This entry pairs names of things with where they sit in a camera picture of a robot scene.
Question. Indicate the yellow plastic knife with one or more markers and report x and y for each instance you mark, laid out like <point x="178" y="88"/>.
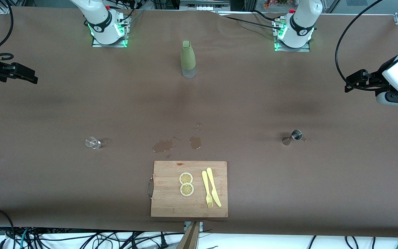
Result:
<point x="212" y="186"/>

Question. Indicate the lemon slice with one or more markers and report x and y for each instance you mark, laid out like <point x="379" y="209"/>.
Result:
<point x="186" y="178"/>
<point x="187" y="189"/>

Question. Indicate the wooden camera stand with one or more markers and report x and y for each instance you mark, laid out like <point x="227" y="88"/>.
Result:
<point x="190" y="240"/>

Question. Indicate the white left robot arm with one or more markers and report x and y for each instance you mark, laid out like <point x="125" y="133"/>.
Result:
<point x="301" y="24"/>

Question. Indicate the small brown liquid puddle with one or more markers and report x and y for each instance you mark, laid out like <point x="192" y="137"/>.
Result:
<point x="195" y="143"/>

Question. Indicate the green sleeved glass bottle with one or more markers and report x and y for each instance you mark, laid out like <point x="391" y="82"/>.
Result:
<point x="188" y="57"/>

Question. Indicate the wooden cutting board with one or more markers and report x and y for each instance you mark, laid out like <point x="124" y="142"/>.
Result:
<point x="168" y="204"/>

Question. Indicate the brown table cover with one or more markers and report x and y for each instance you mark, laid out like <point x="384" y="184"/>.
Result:
<point x="81" y="103"/>

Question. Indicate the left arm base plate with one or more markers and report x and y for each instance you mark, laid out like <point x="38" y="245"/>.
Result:
<point x="290" y="49"/>

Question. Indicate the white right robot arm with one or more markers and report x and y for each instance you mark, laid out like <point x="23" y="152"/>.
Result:
<point x="98" y="17"/>

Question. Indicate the small clear glass cup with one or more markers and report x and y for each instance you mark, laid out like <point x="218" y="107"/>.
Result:
<point x="93" y="143"/>

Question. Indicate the yellow plastic fork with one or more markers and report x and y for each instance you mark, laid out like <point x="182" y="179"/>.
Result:
<point x="206" y="185"/>

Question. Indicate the steel double jigger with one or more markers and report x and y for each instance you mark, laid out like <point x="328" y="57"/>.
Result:
<point x="296" y="135"/>

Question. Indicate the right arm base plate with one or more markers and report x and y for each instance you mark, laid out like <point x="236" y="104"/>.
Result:
<point x="97" y="44"/>

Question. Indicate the grey power strip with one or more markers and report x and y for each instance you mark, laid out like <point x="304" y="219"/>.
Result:
<point x="204" y="6"/>

